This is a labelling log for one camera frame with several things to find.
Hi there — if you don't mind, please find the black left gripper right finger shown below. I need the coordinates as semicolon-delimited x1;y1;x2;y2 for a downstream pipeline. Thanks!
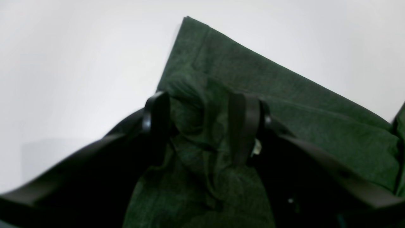
228;93;404;228

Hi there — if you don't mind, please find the dark green long-sleeve shirt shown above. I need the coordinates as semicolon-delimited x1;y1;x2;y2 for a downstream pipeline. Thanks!
123;17;404;228

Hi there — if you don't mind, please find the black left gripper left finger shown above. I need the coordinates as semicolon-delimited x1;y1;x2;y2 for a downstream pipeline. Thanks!
0;92;170;228

